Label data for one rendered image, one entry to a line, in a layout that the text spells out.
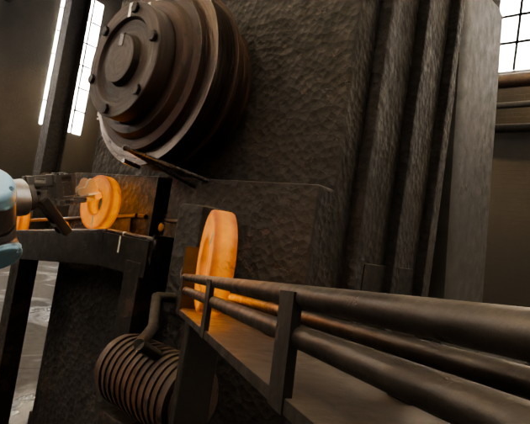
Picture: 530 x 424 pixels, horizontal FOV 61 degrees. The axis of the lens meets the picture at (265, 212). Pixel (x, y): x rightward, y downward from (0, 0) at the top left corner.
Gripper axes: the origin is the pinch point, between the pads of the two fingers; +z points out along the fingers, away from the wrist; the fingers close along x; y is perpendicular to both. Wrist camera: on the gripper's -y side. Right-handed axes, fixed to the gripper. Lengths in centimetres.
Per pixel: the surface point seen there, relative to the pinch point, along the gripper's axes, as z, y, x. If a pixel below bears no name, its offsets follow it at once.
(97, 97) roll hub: -5.5, 25.9, -11.6
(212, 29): 7, 39, -40
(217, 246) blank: -25, 1, -73
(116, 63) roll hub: -4.2, 33.1, -19.1
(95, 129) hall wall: 559, 47, 982
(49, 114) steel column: 277, 59, 624
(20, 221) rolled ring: -5.4, -10.9, 43.2
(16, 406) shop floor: -10, -80, 53
